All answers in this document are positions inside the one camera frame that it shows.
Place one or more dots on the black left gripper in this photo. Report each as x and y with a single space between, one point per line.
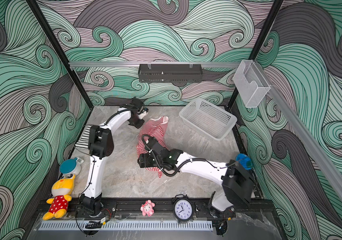
142 122

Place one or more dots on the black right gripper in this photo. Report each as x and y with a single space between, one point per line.
144 160

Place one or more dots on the red white striped tank top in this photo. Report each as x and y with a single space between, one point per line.
155 128

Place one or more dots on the black white striped tank top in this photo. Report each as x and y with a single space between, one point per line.
83 141

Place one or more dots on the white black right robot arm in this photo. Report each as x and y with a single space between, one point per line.
234 177

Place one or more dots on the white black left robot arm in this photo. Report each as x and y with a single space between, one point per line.
98 139

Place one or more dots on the pink plush toy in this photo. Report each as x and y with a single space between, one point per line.
147 208

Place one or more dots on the black analog alarm clock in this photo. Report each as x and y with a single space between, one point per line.
183 209

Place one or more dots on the white plastic laundry basket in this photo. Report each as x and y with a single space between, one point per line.
208 119

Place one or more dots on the teal round lid object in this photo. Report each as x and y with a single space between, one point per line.
71 167

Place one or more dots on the blue round lid object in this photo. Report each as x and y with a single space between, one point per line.
245 161

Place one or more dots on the yellow red plush doll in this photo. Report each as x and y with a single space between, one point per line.
61 196

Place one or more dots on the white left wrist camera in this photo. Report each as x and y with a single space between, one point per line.
143 113

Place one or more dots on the black wall shelf tray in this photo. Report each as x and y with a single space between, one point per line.
170 73

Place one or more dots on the black vertical frame post left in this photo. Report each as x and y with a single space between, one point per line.
33 5

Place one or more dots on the black vertical frame post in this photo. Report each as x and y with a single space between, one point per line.
268 23
33 5

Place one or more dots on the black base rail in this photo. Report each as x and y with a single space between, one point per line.
123 207

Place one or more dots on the clear plastic wall bin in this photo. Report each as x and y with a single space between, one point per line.
251 82

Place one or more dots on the white slotted cable duct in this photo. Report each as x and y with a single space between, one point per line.
133 225

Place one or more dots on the black vertical frame post right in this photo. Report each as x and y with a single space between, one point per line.
268 23

